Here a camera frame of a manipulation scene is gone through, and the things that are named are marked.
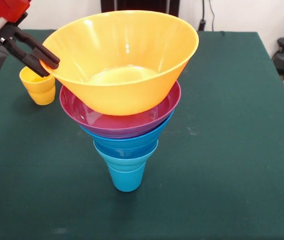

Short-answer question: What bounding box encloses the black wall cable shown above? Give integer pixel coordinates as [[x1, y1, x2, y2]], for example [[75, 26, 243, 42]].
[[198, 0, 216, 32]]

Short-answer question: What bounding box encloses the yellow cup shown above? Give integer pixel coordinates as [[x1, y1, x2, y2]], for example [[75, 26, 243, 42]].
[[19, 66, 57, 106]]

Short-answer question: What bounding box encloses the shallow blue bowl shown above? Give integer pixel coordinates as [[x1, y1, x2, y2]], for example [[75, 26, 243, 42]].
[[93, 138, 159, 161]]

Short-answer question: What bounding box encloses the dark green tablecloth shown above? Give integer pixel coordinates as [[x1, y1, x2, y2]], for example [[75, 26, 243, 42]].
[[0, 29, 284, 240]]

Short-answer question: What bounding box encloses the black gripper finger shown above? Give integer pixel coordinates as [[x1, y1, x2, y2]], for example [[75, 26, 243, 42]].
[[0, 37, 51, 78], [0, 23, 61, 70]]

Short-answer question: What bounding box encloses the small ribbed teal bowl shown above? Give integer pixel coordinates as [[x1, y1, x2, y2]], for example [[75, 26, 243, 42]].
[[93, 141, 160, 174]]

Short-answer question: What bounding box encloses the blue cup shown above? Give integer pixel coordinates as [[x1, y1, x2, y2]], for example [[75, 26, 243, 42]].
[[107, 163, 147, 193]]

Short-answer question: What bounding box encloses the purple bowl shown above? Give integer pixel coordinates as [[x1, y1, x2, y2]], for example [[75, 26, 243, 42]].
[[59, 81, 182, 139]]

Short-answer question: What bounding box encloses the large blue bowl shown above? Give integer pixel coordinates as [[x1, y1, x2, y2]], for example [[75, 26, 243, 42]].
[[79, 108, 175, 151]]

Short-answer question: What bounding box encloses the large yellow bowl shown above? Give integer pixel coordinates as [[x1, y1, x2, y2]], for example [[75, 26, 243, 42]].
[[40, 10, 199, 116]]

